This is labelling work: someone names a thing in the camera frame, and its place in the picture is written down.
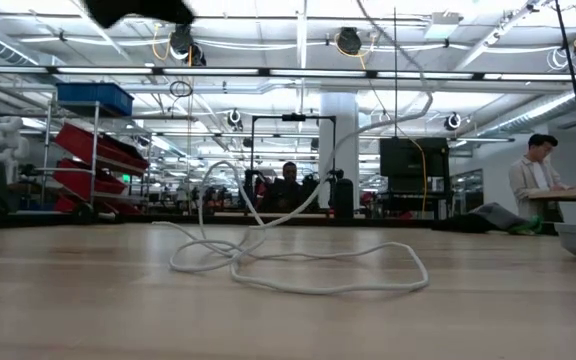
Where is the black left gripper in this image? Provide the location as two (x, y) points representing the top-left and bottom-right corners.
(81, 0), (197, 30)

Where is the white cord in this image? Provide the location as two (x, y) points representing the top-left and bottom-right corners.
(151, 0), (435, 296)

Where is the blue storage bin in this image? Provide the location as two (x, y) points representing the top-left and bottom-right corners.
(56, 81), (135, 117)

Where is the metal shelf rack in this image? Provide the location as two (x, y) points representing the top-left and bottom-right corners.
(37, 99), (154, 216)

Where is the red storage bin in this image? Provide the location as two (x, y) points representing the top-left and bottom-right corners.
(51, 194), (144, 216)
(54, 122), (150, 171)
(51, 158), (129, 196)

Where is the white building column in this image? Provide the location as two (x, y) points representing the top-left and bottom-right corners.
(317, 92), (361, 209)

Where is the thin black vertical rod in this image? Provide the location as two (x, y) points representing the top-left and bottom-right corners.
(392, 7), (399, 139)

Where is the black cylinder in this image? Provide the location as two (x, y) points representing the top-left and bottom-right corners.
(334, 178), (355, 219)

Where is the black cabinet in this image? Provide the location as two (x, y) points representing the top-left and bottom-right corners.
(378, 136), (452, 219)

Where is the black grey work glove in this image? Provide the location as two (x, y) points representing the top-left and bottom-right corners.
(431, 201), (532, 235)

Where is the standing person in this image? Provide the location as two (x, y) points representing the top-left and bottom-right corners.
(507, 133), (569, 224)

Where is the small green object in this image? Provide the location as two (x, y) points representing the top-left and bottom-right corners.
(506, 215), (544, 236)

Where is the wooden desk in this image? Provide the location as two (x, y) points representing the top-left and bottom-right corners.
(526, 185), (576, 202)

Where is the black hanging cable loop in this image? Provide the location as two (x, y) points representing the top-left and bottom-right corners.
(169, 79), (194, 99)

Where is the black background rig frame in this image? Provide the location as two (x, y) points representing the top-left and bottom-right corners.
(249, 112), (338, 216)

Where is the black aluminium table frame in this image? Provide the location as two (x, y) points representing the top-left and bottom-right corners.
(0, 212), (437, 230)

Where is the yellow hanging cable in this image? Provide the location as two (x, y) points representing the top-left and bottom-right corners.
(332, 32), (428, 214)

